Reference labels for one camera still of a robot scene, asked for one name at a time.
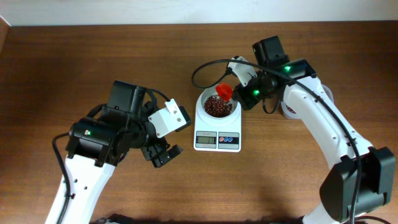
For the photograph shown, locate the red measuring scoop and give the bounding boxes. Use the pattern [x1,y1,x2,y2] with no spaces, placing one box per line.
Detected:
[215,83,233,101]

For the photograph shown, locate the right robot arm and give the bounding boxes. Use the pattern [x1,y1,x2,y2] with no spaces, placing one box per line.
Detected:
[228,36,396,223]

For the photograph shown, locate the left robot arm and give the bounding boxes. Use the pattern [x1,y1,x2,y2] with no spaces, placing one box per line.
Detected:
[46,81,191,223]

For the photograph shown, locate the white digital kitchen scale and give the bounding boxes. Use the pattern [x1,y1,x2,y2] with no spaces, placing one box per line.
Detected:
[193,94,242,152]

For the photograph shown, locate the red adzuki beans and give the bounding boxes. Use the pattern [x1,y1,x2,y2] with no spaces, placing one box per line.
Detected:
[286,106,296,114]

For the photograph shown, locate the clear plastic container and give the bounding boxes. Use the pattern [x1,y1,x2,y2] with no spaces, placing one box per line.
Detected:
[280,85,335,119]

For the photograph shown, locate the white round bowl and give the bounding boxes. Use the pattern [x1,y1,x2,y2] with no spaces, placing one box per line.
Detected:
[200,84,237,117]

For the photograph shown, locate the beans in white bowl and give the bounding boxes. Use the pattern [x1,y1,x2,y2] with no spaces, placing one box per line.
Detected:
[204,95,233,118]

